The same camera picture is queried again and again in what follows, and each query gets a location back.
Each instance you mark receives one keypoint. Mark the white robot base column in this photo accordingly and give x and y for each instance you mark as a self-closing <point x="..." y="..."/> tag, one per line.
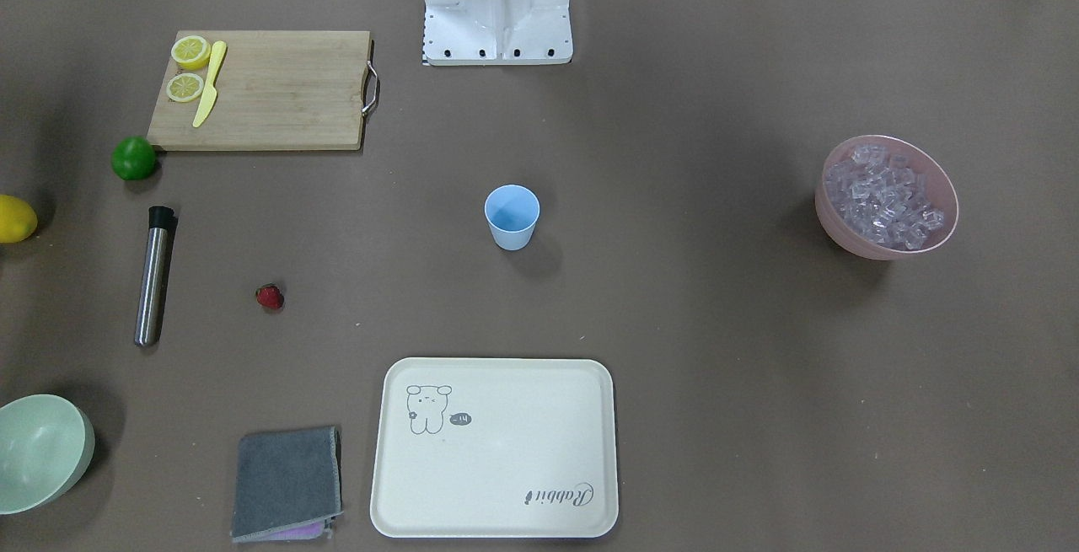
<point x="497" y="33"/>

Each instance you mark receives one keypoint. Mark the light blue cup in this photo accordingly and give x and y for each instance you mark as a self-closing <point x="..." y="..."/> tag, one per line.
<point x="512" y="212"/>

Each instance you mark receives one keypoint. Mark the pile of ice cubes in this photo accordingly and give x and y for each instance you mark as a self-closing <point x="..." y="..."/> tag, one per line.
<point x="885" y="196"/>

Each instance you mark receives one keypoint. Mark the cream rabbit tray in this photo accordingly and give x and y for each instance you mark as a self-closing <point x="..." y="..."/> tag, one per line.
<point x="496" y="447"/>

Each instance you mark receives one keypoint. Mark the red strawberry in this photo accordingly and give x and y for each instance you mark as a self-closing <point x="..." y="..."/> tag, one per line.
<point x="270" y="297"/>

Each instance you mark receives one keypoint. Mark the wooden cutting board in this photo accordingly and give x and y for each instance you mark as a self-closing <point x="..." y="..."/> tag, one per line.
<point x="277" y="90"/>

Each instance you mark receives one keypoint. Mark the pink bowl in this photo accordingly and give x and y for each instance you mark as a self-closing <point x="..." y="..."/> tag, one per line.
<point x="843" y="227"/>

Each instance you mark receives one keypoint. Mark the grey folded cloth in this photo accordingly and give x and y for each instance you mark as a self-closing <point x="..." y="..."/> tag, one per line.
<point x="287" y="487"/>

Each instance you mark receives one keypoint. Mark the yellow plastic knife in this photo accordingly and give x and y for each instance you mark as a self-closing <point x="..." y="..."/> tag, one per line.
<point x="209" y="95"/>

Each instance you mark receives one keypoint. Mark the steel muddler black tip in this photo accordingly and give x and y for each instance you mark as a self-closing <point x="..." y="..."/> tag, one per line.
<point x="161" y="223"/>

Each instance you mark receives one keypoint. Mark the lower lemon half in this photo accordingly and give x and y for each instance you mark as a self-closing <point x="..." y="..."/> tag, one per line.
<point x="184" y="87"/>

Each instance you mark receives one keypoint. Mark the lemon half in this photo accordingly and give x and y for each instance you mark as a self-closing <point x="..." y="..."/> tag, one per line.
<point x="192" y="52"/>
<point x="184" y="87"/>

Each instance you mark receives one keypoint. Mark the upper lemon half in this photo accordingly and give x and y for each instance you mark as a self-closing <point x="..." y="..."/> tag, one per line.
<point x="192" y="52"/>

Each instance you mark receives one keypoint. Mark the green lime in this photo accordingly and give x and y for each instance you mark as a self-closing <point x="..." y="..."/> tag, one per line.
<point x="133" y="158"/>

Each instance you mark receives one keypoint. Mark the yellow lemon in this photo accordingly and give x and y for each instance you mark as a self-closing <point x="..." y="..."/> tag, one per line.
<point x="18" y="220"/>

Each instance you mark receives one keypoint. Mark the mint green bowl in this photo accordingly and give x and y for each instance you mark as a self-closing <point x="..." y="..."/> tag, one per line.
<point x="47" y="444"/>

